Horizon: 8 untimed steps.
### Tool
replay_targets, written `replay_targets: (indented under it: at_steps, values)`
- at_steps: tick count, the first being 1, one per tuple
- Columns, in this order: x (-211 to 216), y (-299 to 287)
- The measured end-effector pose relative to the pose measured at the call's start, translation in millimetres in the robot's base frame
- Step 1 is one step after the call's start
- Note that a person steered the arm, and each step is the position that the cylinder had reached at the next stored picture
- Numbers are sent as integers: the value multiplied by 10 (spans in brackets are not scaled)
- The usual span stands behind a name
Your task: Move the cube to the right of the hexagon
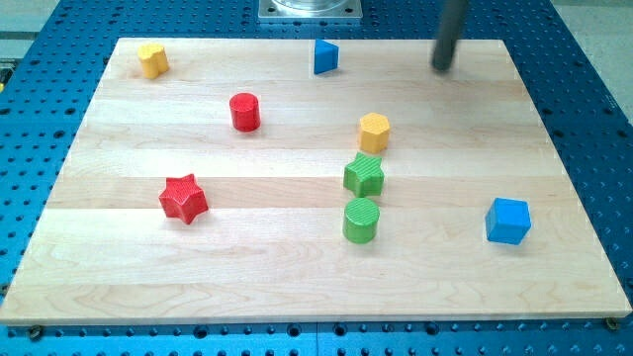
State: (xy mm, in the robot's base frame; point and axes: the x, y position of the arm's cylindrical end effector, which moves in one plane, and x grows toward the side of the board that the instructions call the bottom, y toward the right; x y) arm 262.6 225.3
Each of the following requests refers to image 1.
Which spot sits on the yellow hexagon block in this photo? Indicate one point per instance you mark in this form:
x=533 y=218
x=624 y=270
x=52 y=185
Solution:
x=374 y=132

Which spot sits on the blue cube block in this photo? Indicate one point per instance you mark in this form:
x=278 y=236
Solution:
x=507 y=221

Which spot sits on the green star block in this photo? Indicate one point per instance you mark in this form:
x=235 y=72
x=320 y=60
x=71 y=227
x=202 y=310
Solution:
x=364 y=176

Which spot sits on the green cylinder block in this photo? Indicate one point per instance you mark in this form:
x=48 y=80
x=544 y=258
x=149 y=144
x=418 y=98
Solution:
x=361 y=216

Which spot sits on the red cylinder block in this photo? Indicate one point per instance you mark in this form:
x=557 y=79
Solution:
x=244 y=110

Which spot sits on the light wooden board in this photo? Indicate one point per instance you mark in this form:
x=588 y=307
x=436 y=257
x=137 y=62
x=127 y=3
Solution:
x=271 y=246

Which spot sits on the blue triangle block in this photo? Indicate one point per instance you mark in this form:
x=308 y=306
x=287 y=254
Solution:
x=325 y=56

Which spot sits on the red star block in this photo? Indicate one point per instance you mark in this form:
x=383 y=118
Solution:
x=183 y=199

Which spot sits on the yellow heart block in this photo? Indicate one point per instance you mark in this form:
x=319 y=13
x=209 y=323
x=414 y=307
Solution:
x=153 y=60

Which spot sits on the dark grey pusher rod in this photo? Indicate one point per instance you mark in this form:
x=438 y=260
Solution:
x=452 y=22

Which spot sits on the blue perforated metal table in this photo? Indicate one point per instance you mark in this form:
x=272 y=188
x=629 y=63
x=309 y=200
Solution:
x=589 y=123

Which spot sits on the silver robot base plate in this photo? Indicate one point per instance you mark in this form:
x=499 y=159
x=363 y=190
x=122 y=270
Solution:
x=309 y=9

